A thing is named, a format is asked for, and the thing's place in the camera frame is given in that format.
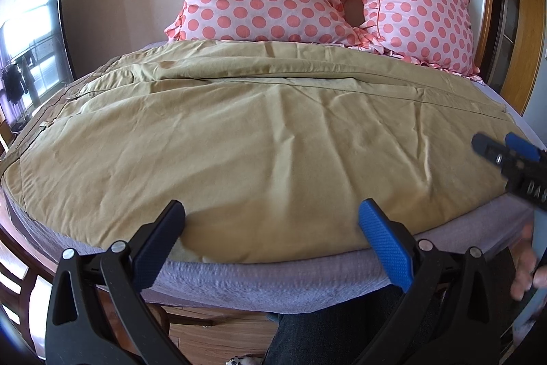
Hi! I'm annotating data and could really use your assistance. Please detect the person's right hand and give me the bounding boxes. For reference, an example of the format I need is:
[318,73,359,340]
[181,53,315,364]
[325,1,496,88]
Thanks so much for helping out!
[510,223,547,301]

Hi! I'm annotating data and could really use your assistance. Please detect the tan khaki pants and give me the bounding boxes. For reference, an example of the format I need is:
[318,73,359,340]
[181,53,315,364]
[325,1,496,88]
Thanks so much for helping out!
[1,38,523,265]

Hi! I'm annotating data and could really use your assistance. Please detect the wall mounted black television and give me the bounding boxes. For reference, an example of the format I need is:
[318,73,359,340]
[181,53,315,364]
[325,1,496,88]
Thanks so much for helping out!
[1,0,74,133]

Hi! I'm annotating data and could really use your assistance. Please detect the pink polka dot pillow right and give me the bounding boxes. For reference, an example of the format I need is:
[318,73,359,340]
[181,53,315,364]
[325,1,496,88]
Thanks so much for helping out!
[354,0,479,81]

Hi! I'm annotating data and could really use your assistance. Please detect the lavender bed sheet mattress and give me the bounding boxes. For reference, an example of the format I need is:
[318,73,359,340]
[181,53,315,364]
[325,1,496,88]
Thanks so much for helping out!
[0,41,547,315]

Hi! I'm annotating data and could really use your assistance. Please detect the dark wooden chair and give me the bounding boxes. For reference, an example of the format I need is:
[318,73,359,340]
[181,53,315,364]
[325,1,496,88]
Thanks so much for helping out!
[1,195,51,359]

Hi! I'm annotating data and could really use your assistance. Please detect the person's leg in jeans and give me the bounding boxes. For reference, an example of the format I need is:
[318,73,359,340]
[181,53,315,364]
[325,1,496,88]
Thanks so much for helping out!
[263,285,403,364]

